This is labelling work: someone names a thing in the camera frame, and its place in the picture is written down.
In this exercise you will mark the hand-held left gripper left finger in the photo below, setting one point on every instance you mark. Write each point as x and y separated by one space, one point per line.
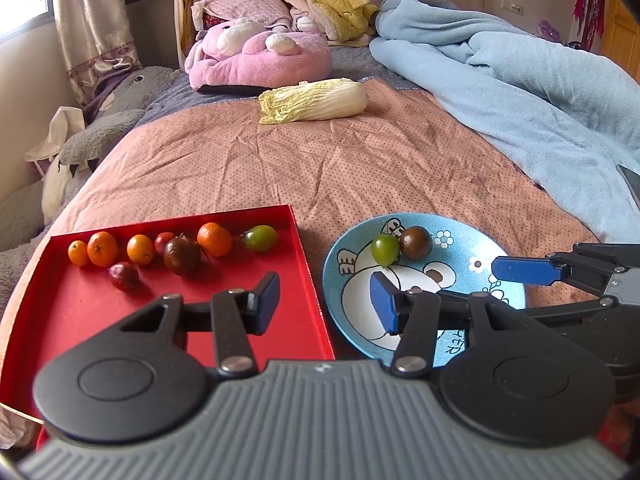
272 291

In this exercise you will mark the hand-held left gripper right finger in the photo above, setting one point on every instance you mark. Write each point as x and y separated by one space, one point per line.
382 305

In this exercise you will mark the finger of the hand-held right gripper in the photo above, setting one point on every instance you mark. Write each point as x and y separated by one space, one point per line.
520 270
575 312

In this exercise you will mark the green tomato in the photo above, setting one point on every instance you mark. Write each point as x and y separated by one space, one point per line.
261 238
384 250

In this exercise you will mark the blue bear print plate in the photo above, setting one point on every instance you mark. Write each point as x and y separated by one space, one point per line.
450 272

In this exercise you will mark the orange mandarin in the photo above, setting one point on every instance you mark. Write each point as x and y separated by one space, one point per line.
140 250
102 249
215 240

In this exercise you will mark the large dark brown tomato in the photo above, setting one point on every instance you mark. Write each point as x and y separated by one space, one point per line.
182 256

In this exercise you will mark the dark red wrinkled fruit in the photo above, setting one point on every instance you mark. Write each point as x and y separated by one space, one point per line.
124 277

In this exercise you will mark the red rectangular tray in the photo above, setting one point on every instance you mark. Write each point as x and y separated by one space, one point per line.
85 320

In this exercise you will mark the small red tomato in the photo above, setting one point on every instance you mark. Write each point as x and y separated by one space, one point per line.
162 242

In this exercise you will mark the salmon dotted blanket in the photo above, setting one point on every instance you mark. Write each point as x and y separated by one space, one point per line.
300 170

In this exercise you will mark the dark metal blade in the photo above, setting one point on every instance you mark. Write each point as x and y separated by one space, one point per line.
631 185

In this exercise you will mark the light blue blanket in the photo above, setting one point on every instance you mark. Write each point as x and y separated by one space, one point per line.
525 90

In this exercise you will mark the napa cabbage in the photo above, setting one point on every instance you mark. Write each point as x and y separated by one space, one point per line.
320 100

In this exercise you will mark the small orange kumquat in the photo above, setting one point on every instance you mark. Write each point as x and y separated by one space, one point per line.
77 253

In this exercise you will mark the pink plush toy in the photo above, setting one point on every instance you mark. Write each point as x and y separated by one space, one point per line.
260 60

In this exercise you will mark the small purple toy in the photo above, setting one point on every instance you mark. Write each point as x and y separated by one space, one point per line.
550 30

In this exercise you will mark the grey blue bed sheet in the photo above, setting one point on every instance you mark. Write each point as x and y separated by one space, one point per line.
350 60

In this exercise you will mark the grey plush toy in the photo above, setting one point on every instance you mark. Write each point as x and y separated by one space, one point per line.
125 95

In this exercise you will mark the wooden door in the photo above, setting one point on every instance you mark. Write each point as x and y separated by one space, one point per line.
620 35

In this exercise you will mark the grey fleece blanket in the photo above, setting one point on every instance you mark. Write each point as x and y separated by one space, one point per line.
20 240

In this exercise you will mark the white cloth bag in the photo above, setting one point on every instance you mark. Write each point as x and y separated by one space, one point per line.
57 135

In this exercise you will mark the red tassel hanging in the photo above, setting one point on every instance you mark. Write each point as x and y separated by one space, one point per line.
589 5

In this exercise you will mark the pink floral pillow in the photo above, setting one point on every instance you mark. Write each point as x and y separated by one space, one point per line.
245 7

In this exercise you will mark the wooden pole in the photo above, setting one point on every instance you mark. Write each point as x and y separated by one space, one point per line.
186 15

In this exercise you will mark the yellow fleece blanket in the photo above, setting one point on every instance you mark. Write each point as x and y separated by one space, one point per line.
330 7

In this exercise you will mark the floral curtain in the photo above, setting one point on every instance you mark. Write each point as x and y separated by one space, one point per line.
85 20

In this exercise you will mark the white wall socket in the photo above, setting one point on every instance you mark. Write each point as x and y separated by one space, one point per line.
512 8

